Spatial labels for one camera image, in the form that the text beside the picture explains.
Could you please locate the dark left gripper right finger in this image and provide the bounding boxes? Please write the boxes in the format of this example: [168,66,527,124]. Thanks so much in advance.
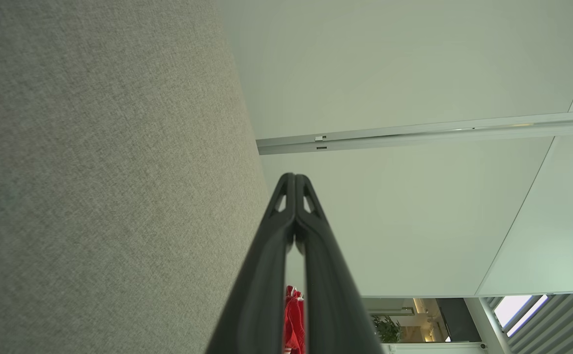
[296,175,383,354]

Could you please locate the green potted plant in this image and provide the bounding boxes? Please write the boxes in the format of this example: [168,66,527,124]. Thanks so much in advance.
[372,315,403,343]

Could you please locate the white cabinet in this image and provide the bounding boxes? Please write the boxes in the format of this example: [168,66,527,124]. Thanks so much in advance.
[382,342,488,354]

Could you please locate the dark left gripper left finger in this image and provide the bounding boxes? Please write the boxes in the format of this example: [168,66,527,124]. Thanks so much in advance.
[205,172,297,354]

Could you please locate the red white basketball jersey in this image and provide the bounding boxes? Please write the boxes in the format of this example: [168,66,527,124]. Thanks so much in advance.
[283,285,306,354]

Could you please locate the black wall panel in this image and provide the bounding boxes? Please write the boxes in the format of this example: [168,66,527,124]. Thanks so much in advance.
[436,298,482,343]

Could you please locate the grey window blinds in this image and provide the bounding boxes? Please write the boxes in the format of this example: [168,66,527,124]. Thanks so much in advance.
[483,293,573,354]

